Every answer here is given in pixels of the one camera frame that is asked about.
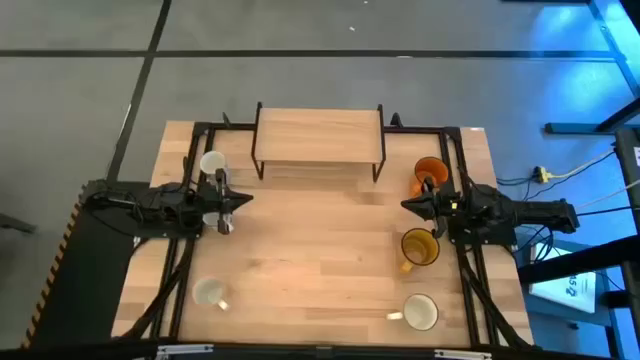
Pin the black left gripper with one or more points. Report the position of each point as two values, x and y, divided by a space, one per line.
224 200

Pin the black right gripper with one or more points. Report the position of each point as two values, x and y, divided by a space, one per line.
447 207

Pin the orange mug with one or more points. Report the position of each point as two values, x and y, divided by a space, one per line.
437 170

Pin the amber yellow mug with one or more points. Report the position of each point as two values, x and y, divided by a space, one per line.
420 247

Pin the blue patterned mug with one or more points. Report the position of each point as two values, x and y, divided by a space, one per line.
211 162

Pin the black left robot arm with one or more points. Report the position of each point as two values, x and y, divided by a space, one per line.
160 207

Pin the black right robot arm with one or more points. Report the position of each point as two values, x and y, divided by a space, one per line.
525 212

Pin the wooden shelf black metal legs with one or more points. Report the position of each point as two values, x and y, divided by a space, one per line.
317 135

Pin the yellow power strip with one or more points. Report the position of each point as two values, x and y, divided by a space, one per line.
541 174

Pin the white box blue print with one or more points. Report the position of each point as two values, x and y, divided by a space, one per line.
565 285

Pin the black platform hazard striped edge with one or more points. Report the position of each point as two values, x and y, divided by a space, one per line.
75 280

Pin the black metal rig frame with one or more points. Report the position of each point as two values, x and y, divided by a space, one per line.
235 126

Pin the silver metal bracket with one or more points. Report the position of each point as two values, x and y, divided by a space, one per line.
462 355
177 350

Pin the black metal stand frame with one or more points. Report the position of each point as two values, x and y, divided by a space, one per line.
580 261

